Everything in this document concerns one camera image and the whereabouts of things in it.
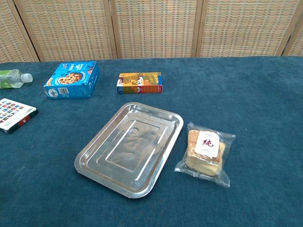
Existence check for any rectangular stainless steel tray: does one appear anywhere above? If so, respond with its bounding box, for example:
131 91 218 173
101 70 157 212
74 102 185 199

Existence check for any woven folding screen wooden frame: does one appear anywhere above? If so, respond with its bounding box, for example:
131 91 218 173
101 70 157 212
0 0 303 63

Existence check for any orange snack box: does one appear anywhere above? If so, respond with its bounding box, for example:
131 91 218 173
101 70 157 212
116 71 163 94

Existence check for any white box with picture grid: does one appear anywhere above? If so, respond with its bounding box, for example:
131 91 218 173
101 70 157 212
0 98 39 135

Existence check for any clear bottle with green label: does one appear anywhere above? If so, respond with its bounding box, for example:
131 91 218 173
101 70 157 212
0 69 33 89

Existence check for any bread with white label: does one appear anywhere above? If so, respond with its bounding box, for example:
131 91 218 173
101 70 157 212
174 122 236 188

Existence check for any teal table cloth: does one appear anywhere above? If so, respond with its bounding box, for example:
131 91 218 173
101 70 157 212
0 56 303 227

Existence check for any blue cookie box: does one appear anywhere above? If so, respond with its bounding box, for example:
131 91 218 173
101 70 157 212
43 61 100 100

